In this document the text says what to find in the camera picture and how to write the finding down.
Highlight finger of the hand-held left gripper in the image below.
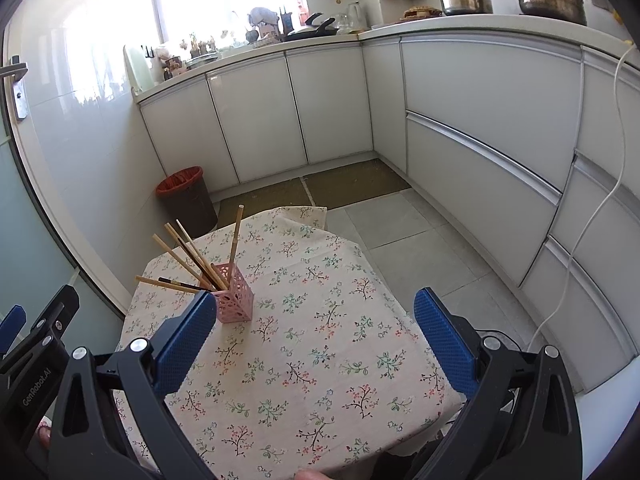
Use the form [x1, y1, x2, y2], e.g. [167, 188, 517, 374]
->
[0, 285, 81, 374]
[0, 304, 27, 357]

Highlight white cabinet with drawers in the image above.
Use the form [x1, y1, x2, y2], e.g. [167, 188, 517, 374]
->
[362, 27, 640, 396]

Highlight grey plastic bag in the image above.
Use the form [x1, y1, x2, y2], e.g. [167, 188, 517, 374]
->
[247, 6, 281, 41]

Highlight person's black trouser leg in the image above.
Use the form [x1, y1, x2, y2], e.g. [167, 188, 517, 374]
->
[372, 430, 456, 480]

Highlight floral tablecloth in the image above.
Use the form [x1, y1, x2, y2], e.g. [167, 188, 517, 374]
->
[114, 206, 468, 480]

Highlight black cable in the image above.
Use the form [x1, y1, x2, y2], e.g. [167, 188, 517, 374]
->
[472, 329, 526, 353]

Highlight metal door handle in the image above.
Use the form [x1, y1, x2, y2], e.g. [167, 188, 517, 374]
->
[0, 56, 29, 121]

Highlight bunch of bamboo chopsticks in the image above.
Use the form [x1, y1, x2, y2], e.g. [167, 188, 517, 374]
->
[135, 204, 246, 295]

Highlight white cutting board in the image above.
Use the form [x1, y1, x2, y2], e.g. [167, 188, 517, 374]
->
[123, 44, 156, 92]

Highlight brown floor mat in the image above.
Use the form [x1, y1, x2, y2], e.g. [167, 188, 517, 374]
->
[302, 158, 413, 208]
[215, 177, 313, 231]

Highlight pink perforated chopstick holder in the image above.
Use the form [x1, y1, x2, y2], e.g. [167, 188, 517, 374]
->
[210, 261, 253, 324]

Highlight round woven basket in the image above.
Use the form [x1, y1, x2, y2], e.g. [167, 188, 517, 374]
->
[400, 5, 443, 21]

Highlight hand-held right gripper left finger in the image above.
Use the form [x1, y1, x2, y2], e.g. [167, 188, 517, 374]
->
[47, 289, 218, 480]

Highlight frosted glass door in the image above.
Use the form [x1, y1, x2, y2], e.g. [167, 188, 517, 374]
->
[0, 35, 126, 321]

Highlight black frying pan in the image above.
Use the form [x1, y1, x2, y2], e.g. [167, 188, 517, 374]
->
[286, 12, 338, 41]

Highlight brown trash bin red liner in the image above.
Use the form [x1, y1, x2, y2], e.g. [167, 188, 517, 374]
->
[155, 166, 218, 238]

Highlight white kitchen countertop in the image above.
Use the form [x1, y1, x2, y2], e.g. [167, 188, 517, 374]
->
[135, 12, 640, 106]

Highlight clear water pitcher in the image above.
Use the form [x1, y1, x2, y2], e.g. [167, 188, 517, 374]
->
[345, 2, 368, 31]

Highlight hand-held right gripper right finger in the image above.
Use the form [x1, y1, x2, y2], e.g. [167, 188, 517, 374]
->
[413, 288, 584, 480]

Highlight white cable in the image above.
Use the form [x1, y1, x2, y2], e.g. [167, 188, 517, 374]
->
[527, 42, 638, 356]

